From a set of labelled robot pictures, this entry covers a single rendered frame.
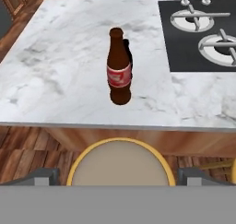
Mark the round beige stool yellow rim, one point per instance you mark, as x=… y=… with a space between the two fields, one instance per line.
x=120 y=164

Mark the white hob knob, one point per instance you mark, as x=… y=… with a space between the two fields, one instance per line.
x=206 y=1
x=185 y=1

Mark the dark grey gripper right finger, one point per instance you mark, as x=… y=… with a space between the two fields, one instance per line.
x=192 y=176

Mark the black hob with white burners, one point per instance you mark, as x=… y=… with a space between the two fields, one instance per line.
x=196 y=37

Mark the brown bottle with red label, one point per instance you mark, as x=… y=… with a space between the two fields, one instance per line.
x=118 y=66

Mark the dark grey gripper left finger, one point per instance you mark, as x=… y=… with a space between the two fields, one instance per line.
x=46 y=176

